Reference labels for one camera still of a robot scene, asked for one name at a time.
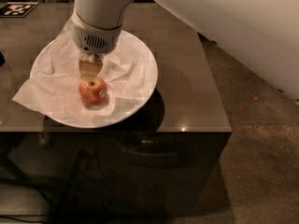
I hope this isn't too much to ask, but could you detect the white gripper with vent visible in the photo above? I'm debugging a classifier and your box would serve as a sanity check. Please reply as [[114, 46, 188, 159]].
[[72, 11, 122, 81]]

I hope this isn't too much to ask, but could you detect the red orange apple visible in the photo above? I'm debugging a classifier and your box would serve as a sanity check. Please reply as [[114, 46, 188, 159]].
[[78, 77, 107, 104]]

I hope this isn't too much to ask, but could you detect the white paper sheet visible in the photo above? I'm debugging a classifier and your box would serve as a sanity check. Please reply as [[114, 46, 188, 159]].
[[12, 16, 150, 119]]

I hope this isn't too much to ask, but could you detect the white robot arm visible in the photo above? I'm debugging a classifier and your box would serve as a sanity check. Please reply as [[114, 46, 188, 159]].
[[73, 0, 299, 102]]

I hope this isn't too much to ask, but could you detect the white round bowl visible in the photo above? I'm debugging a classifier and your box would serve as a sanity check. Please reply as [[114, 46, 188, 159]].
[[30, 30, 159, 129]]

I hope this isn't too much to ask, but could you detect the small dark object at left edge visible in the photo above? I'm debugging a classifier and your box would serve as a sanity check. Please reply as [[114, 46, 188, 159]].
[[0, 51, 6, 67]]

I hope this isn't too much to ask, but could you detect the black white fiducial marker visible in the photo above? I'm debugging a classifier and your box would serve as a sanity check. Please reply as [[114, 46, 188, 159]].
[[0, 2, 38, 18]]

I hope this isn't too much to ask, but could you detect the dark glass top table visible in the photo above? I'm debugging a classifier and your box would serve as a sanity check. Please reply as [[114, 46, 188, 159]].
[[1, 3, 232, 217]]

